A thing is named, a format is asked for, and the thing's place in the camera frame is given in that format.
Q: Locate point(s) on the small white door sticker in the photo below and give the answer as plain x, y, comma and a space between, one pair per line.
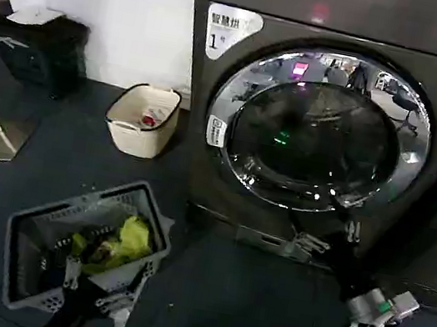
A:
215, 131

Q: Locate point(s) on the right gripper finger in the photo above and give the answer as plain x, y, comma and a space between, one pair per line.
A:
308, 243
352, 231

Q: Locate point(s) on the grey plastic laundry basket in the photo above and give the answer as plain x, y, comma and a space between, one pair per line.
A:
31, 291

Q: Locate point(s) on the red item in cream basket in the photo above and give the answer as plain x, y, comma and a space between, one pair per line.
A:
149, 120

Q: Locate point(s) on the white number label sticker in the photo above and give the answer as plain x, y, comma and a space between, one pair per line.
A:
225, 29

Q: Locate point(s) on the cream plastic basket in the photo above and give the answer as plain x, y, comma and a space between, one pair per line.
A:
137, 143

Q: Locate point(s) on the round chrome glass dryer door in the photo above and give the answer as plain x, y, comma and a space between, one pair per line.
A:
314, 146

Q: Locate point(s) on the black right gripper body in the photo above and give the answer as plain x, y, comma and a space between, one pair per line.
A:
346, 266

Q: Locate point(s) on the black bin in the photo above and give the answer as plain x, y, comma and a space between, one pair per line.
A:
42, 56

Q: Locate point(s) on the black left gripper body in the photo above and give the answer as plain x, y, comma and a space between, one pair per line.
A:
67, 314

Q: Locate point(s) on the yellow-green garment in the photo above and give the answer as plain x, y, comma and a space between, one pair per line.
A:
130, 241

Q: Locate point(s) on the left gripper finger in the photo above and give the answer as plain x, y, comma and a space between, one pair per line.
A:
72, 271
115, 302

